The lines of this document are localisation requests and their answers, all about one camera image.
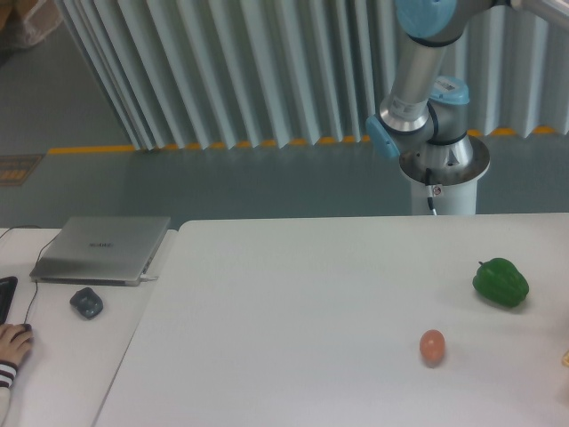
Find person's hand on mouse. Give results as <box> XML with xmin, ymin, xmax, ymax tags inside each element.
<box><xmin>1</xmin><ymin>324</ymin><xmax>30</xmax><ymax>367</ymax></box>

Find striped sleeve forearm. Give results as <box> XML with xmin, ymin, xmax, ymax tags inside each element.
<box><xmin>0</xmin><ymin>360</ymin><xmax>18</xmax><ymax>425</ymax></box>

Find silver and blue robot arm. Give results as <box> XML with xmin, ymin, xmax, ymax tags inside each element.
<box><xmin>365</xmin><ymin>1</ymin><xmax>497</xmax><ymax>186</ymax></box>

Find green bell pepper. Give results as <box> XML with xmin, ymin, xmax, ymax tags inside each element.
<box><xmin>472</xmin><ymin>258</ymin><xmax>530</xmax><ymax>308</ymax></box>

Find black keyboard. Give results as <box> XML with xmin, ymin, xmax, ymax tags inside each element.
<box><xmin>0</xmin><ymin>276</ymin><xmax>18</xmax><ymax>324</ymax></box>

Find dark grey earbuds case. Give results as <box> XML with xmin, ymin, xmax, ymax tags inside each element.
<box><xmin>69</xmin><ymin>287</ymin><xmax>104</xmax><ymax>320</ymax></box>

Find silver closed laptop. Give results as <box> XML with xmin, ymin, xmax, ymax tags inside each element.
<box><xmin>29</xmin><ymin>216</ymin><xmax>171</xmax><ymax>286</ymax></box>

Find white folding partition screen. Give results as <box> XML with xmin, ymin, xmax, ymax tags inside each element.
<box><xmin>58</xmin><ymin>1</ymin><xmax>568</xmax><ymax>150</ymax></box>

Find cardboard boxes in plastic wrap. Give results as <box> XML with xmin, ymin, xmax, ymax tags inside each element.
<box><xmin>1</xmin><ymin>1</ymin><xmax>63</xmax><ymax>66</ymax></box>

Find brown egg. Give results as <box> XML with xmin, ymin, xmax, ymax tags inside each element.
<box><xmin>420</xmin><ymin>329</ymin><xmax>445</xmax><ymax>363</ymax></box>

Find black mouse cable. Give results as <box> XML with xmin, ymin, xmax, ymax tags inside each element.
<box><xmin>0</xmin><ymin>224</ymin><xmax>62</xmax><ymax>326</ymax></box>

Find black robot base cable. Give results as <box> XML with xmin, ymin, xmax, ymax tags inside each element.
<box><xmin>424</xmin><ymin>166</ymin><xmax>439</xmax><ymax>216</ymax></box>

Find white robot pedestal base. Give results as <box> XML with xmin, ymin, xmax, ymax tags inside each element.
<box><xmin>408</xmin><ymin>179</ymin><xmax>478</xmax><ymax>215</ymax></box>

